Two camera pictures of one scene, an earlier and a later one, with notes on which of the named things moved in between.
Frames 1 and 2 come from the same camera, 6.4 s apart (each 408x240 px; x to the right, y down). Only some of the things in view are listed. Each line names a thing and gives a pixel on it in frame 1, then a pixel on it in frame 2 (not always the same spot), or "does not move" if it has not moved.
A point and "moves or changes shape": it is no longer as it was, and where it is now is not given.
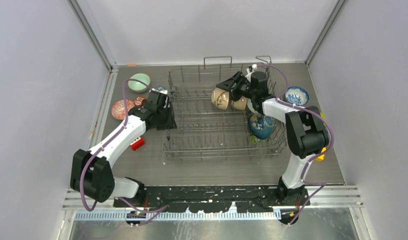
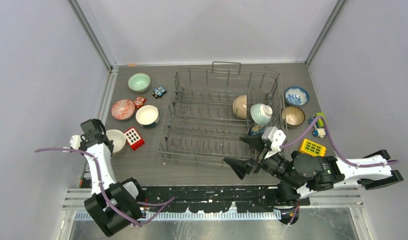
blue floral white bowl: x=295 y=95 does not move
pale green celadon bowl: x=137 y=86 does not move
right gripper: x=237 y=78 -> x=241 y=166
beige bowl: x=241 y=103 moves or changes shape
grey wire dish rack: x=209 y=124 does not move
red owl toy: x=140 y=101 does not move
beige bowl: x=220 y=98 moves or changes shape
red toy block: x=137 y=143 does not move
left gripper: x=170 y=124 -> x=111 y=147
